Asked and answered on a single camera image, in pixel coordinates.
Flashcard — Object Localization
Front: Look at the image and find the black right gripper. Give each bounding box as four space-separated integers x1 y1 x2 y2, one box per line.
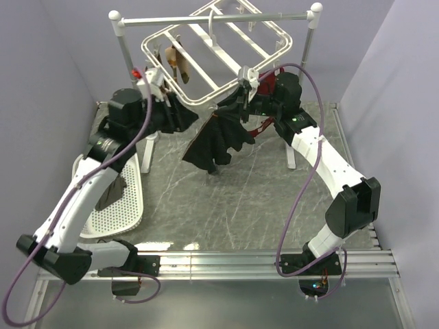
215 84 283 124

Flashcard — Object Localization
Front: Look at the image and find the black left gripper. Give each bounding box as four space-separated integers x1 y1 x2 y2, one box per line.
130 90 199 142

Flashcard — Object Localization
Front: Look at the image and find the black striped underwear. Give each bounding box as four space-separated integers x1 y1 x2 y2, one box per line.
182 111 255 174

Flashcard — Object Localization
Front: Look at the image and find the white clip hanger frame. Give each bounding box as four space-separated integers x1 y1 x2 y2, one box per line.
141 0 294 106

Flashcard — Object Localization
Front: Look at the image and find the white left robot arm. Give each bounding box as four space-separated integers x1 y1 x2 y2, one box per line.
16 88 198 285

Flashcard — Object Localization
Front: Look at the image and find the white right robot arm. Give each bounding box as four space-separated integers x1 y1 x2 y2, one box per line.
219 103 381 277

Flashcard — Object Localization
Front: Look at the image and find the red lace bra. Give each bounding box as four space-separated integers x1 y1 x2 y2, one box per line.
248 68 287 139

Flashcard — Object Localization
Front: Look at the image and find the beige brown sock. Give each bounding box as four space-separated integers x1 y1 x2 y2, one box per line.
165 45 190 84

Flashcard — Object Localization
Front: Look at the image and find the dark grey garment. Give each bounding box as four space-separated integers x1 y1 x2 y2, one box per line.
95 175 127 211

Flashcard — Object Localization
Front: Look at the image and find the white perforated basket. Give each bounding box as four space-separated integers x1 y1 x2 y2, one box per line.
80 154 143 239

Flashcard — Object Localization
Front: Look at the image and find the white drying rack stand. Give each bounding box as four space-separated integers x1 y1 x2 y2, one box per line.
107 2 324 173

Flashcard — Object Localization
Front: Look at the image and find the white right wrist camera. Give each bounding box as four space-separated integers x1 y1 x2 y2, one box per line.
237 65 259 90

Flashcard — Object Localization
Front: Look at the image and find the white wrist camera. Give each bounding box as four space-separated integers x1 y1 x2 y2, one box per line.
132 67 165 101
237 65 259 90

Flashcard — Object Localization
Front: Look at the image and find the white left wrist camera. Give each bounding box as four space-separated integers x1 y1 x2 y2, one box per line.
132 67 165 101

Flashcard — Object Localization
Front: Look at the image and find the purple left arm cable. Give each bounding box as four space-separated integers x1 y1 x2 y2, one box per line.
1 73 162 326

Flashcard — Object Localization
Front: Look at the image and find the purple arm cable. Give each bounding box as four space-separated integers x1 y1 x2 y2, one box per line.
257 62 348 300
1 73 162 326

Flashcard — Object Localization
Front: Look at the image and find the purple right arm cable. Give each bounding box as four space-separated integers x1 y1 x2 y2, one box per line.
257 62 348 300

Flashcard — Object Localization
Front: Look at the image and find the aluminium mounting rail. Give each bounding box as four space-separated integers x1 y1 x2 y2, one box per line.
37 249 401 282

